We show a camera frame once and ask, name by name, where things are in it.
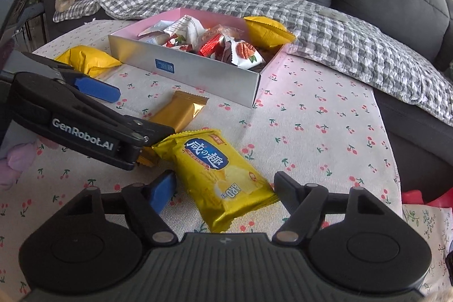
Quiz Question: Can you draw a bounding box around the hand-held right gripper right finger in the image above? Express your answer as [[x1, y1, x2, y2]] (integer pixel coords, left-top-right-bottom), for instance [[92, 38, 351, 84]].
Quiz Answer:
[[272, 170, 384, 246]]

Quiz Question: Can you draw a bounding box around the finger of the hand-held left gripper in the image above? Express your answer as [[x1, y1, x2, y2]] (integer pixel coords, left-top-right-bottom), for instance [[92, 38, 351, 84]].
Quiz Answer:
[[14, 51, 120, 104], [53, 91, 178, 147]]

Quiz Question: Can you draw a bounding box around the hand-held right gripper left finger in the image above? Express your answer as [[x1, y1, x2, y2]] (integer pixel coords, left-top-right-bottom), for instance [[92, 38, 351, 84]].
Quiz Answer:
[[67, 169, 178, 246]]

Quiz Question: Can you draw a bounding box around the gold snack packet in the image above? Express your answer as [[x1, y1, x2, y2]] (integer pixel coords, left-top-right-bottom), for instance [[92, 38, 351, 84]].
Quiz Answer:
[[136, 90, 210, 166]]

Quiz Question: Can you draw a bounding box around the yellow cracker packet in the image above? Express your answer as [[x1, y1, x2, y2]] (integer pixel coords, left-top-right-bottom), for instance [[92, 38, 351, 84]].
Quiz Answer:
[[152, 128, 277, 234]]

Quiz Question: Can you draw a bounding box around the pink cardboard box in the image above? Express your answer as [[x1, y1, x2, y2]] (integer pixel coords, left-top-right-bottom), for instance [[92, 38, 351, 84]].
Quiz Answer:
[[108, 8, 294, 108]]

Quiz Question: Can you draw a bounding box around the white pistachio snack packet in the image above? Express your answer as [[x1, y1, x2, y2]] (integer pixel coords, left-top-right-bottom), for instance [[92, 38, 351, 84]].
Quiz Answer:
[[164, 15, 209, 44]]

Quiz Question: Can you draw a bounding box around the large yellow snack bag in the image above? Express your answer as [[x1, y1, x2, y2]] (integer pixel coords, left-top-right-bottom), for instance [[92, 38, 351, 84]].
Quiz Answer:
[[244, 16, 296, 48]]

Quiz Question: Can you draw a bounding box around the small yellow snack packet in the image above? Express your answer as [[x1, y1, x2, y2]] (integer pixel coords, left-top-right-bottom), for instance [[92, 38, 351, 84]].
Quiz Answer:
[[54, 45, 123, 78]]

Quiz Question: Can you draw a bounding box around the cherry print tablecloth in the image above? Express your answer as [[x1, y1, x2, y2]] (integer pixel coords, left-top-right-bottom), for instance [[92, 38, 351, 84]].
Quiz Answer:
[[0, 19, 404, 302]]

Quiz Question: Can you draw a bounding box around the small white snack packet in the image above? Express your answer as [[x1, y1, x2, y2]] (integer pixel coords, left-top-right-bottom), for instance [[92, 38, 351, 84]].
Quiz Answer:
[[138, 30, 167, 44]]

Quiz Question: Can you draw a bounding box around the black chair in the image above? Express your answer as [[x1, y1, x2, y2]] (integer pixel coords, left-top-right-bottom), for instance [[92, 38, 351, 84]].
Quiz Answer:
[[21, 0, 48, 51]]

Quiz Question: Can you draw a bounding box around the red plastic stool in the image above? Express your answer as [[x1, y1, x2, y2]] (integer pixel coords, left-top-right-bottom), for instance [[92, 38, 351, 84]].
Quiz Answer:
[[401, 187, 453, 207]]

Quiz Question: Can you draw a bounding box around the white walnut snack packet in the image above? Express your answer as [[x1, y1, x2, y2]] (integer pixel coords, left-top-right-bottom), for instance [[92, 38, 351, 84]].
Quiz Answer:
[[223, 39, 267, 71]]

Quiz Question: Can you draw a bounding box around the floral cloth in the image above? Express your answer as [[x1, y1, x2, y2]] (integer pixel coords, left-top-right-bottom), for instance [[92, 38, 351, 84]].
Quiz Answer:
[[401, 196, 453, 288]]

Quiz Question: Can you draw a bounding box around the grey checked blanket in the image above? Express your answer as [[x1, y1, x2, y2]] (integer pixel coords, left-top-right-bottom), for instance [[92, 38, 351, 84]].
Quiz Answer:
[[53, 0, 453, 127]]

